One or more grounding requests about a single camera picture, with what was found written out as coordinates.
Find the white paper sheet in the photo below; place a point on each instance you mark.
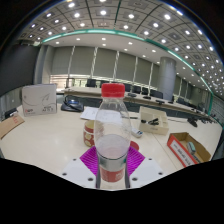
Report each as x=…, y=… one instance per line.
x=89, y=114

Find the grey round pillar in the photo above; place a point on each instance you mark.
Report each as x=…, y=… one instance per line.
x=166, y=78

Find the clear red-capped water bottle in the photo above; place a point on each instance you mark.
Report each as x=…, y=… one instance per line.
x=112, y=133

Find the round ceiling lights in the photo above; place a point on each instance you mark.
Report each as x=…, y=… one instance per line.
x=131, y=16

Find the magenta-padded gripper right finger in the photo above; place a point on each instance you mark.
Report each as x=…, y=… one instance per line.
x=143, y=170

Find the beige divided tray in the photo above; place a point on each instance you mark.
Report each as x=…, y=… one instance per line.
x=156, y=128

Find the white remote control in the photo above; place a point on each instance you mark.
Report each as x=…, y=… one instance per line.
x=137, y=132

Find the open brown cardboard box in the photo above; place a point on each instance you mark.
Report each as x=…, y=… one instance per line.
x=181, y=140

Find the long curved conference desk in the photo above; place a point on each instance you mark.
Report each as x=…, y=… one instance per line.
x=146, y=100

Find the flat brown cardboard piece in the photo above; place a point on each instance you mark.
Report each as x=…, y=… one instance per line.
x=10, y=126

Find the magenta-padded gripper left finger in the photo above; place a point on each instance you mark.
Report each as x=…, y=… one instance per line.
x=81, y=171

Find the black clip tool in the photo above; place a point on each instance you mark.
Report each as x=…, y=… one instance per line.
x=151, y=121

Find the red floral cup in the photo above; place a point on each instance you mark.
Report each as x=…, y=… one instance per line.
x=88, y=135

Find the black conference microphone unit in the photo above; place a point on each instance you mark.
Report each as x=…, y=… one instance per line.
x=72, y=105
x=10, y=112
x=192, y=122

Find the row of black chairs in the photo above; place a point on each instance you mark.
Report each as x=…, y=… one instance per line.
x=136, y=89

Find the small teal block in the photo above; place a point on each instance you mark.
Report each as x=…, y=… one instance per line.
x=191, y=147

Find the white printed carton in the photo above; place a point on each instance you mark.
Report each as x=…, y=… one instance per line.
x=39, y=100

